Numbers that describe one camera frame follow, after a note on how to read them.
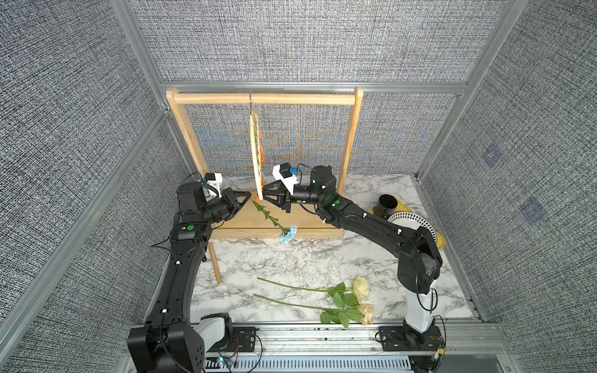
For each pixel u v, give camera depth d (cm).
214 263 90
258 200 73
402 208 107
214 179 69
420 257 52
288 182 63
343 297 81
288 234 75
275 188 68
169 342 38
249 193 73
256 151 63
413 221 100
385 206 97
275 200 68
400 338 72
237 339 73
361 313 74
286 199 64
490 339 75
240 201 70
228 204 64
